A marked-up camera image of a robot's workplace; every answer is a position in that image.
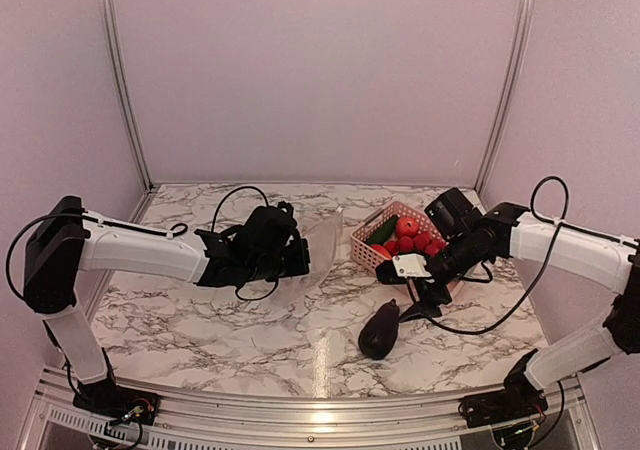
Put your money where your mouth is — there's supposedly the aluminium frame post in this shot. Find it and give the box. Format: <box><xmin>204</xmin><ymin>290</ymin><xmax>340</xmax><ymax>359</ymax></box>
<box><xmin>99</xmin><ymin>0</ymin><xmax>154</xmax><ymax>193</ymax></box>
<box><xmin>474</xmin><ymin>0</ymin><xmax>535</xmax><ymax>195</ymax></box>

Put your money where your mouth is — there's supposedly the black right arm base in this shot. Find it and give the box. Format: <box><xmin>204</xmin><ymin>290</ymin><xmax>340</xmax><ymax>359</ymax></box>
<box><xmin>458</xmin><ymin>350</ymin><xmax>548</xmax><ymax>428</ymax></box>

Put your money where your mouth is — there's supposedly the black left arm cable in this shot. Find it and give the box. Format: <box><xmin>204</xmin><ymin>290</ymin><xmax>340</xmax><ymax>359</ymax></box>
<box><xmin>209</xmin><ymin>185</ymin><xmax>296</xmax><ymax>302</ymax></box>

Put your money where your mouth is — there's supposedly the clear pink zip top bag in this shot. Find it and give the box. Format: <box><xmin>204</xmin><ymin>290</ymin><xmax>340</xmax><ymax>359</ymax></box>
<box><xmin>267</xmin><ymin>208</ymin><xmax>344</xmax><ymax>307</ymax></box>

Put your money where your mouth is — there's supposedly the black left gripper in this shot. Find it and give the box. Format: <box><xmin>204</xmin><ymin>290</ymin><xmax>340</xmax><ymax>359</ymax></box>
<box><xmin>247</xmin><ymin>238</ymin><xmax>311</xmax><ymax>283</ymax></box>

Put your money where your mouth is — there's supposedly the red apple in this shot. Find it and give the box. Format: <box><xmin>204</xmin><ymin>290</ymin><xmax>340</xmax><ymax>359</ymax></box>
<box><xmin>395</xmin><ymin>216</ymin><xmax>420</xmax><ymax>239</ymax></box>

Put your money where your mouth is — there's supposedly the aluminium frame post right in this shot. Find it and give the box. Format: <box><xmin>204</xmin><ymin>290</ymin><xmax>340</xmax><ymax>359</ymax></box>
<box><xmin>474</xmin><ymin>0</ymin><xmax>535</xmax><ymax>195</ymax></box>

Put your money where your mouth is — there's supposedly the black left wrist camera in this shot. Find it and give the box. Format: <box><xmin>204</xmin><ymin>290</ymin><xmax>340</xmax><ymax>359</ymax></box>
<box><xmin>242</xmin><ymin>201</ymin><xmax>297</xmax><ymax>253</ymax></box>

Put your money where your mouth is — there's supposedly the dark purple eggplant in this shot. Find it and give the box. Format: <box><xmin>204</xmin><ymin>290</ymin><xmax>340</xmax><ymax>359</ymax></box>
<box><xmin>358</xmin><ymin>299</ymin><xmax>400</xmax><ymax>360</ymax></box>

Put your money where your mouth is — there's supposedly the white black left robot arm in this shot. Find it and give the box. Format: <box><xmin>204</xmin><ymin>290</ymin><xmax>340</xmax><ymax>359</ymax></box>
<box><xmin>12</xmin><ymin>196</ymin><xmax>311</xmax><ymax>415</ymax></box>

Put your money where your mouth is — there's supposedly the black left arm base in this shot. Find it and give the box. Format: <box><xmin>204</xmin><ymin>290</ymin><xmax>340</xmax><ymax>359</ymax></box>
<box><xmin>73</xmin><ymin>379</ymin><xmax>160</xmax><ymax>425</ymax></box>

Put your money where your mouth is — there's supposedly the aluminium front rail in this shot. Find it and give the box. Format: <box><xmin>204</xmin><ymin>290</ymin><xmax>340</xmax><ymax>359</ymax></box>
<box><xmin>14</xmin><ymin>367</ymin><xmax>601</xmax><ymax>450</ymax></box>

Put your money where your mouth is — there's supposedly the aluminium frame post left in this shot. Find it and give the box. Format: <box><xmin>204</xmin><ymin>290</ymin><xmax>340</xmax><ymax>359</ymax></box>
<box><xmin>99</xmin><ymin>0</ymin><xmax>154</xmax><ymax>193</ymax></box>

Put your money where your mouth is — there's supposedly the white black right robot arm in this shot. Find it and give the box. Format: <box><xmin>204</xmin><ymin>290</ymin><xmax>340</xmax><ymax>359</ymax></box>
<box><xmin>369</xmin><ymin>260</ymin><xmax>613</xmax><ymax>396</ymax></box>

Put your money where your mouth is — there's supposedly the green cucumber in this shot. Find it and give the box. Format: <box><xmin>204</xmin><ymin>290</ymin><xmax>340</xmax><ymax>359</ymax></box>
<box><xmin>365</xmin><ymin>215</ymin><xmax>399</xmax><ymax>246</ymax></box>

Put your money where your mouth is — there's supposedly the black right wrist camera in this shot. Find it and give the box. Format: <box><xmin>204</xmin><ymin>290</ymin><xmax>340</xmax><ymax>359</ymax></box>
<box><xmin>424</xmin><ymin>187</ymin><xmax>482</xmax><ymax>241</ymax></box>

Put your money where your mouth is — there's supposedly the orange red mango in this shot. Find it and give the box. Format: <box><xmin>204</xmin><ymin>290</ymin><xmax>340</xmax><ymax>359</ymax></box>
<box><xmin>370</xmin><ymin>244</ymin><xmax>393</xmax><ymax>260</ymax></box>

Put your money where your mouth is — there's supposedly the pink perforated plastic basket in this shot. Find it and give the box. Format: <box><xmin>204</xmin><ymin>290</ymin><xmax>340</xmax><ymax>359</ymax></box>
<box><xmin>350</xmin><ymin>201</ymin><xmax>445</xmax><ymax>274</ymax></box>

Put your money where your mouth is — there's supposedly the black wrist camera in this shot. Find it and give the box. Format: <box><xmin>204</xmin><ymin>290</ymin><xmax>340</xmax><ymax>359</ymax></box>
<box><xmin>424</xmin><ymin>187</ymin><xmax>482</xmax><ymax>241</ymax></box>
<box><xmin>242</xmin><ymin>201</ymin><xmax>297</xmax><ymax>253</ymax></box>

